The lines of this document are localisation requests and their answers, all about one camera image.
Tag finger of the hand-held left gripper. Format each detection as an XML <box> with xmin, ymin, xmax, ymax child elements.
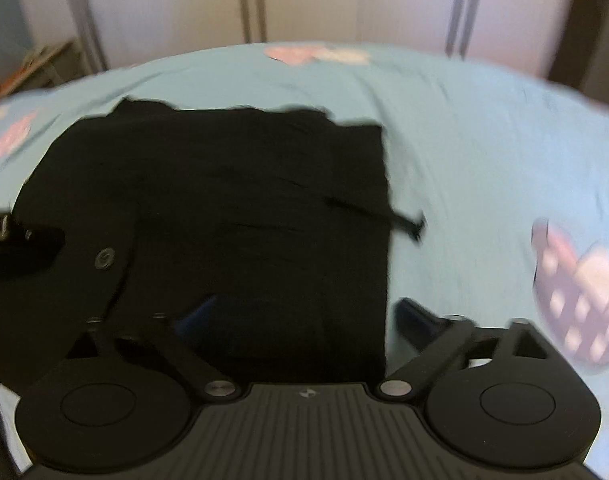
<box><xmin>54</xmin><ymin>227</ymin><xmax>138</xmax><ymax>328</ymax></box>

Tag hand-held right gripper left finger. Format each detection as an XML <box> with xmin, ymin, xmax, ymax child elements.
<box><xmin>67</xmin><ymin>296</ymin><xmax>238</xmax><ymax>403</ymax></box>

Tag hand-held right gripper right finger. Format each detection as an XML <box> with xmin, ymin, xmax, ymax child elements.
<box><xmin>375</xmin><ymin>298</ymin><xmax>553</xmax><ymax>403</ymax></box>

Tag black pants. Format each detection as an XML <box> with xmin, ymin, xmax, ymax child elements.
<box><xmin>0</xmin><ymin>97</ymin><xmax>428</xmax><ymax>397</ymax></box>

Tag low cluttered shelf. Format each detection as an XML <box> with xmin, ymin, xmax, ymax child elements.
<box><xmin>0</xmin><ymin>40</ymin><xmax>93</xmax><ymax>104</ymax></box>

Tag light blue printed bedsheet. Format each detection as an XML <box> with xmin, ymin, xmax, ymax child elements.
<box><xmin>0</xmin><ymin>40</ymin><xmax>609</xmax><ymax>480</ymax></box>

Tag white wardrobe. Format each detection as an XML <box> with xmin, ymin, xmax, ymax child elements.
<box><xmin>24</xmin><ymin>0</ymin><xmax>581</xmax><ymax>82</ymax></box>

